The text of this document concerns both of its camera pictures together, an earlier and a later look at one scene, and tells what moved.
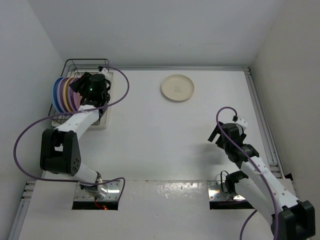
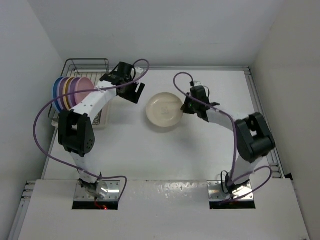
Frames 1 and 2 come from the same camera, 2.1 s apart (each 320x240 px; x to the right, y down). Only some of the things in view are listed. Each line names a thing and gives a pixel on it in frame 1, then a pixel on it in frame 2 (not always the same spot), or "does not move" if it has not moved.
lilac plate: [60, 94] does not move
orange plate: [66, 94] does not move
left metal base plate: [112, 194] does not move
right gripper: [213, 135] to [186, 109]
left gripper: [79, 85] to [133, 96]
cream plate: [177, 87] to [164, 109]
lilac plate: [74, 97] does not move
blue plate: [55, 95] does not move
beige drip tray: [101, 123] does not move
